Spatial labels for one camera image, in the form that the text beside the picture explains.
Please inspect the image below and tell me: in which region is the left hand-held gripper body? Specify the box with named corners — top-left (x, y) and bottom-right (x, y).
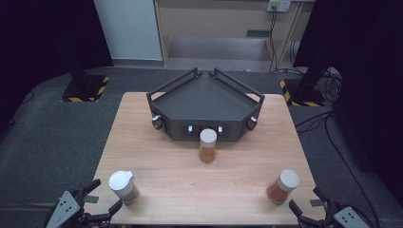
top-left (44, 189), bottom-right (112, 228)

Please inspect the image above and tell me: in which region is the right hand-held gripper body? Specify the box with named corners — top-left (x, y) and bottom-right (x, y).
top-left (298, 198), bottom-right (374, 228)

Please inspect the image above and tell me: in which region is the brown spice jar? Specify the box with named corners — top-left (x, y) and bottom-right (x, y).
top-left (107, 170), bottom-right (141, 205)

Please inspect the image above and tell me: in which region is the red-orange spice jar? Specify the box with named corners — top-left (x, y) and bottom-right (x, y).
top-left (266, 168), bottom-right (301, 205)

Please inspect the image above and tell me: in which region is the yellow-orange spice jar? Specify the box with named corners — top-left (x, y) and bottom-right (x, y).
top-left (198, 128), bottom-right (219, 164)

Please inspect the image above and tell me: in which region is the black stand with hazard tape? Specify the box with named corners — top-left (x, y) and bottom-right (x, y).
top-left (278, 63), bottom-right (334, 107)
top-left (61, 53), bottom-right (111, 104)

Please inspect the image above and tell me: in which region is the black curtain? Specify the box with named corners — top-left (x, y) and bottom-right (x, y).
top-left (293, 0), bottom-right (403, 199)
top-left (0, 0), bottom-right (114, 134)

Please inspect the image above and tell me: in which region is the white panel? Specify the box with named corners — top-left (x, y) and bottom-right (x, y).
top-left (93, 0), bottom-right (163, 61)

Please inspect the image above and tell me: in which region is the wooden cabinet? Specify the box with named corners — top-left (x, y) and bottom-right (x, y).
top-left (154, 0), bottom-right (315, 69)

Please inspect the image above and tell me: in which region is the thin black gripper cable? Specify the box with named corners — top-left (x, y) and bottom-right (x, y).
top-left (43, 202), bottom-right (57, 228)

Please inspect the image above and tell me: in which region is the long black floor cable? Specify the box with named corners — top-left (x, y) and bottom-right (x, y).
top-left (324, 112), bottom-right (380, 228)

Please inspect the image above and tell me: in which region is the tangle of black cables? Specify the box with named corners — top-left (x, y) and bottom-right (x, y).
top-left (321, 66), bottom-right (344, 105)

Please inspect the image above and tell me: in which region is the black power cable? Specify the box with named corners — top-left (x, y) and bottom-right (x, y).
top-left (267, 9), bottom-right (280, 73)

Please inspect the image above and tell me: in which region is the dark grey wall plate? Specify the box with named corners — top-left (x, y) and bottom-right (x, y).
top-left (246, 29), bottom-right (272, 38)

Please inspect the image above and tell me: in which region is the grey wall power socket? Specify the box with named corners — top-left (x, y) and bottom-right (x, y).
top-left (266, 0), bottom-right (292, 13)

